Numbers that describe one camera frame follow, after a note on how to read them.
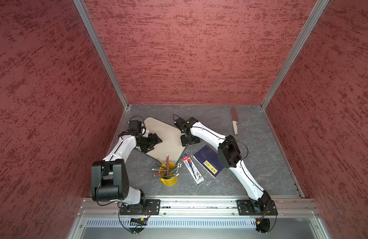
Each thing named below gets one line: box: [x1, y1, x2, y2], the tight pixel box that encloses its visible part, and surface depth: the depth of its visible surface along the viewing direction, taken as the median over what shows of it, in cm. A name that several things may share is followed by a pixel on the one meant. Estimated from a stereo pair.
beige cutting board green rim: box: [143, 117, 188, 164], surface depth 99 cm
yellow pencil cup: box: [158, 161, 178, 187], surface depth 79 cm
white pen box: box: [181, 153, 205, 185], surface depth 87 cm
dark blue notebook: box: [192, 144, 225, 178], surface depth 90 cm
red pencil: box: [166, 154, 170, 176], surface depth 79 cm
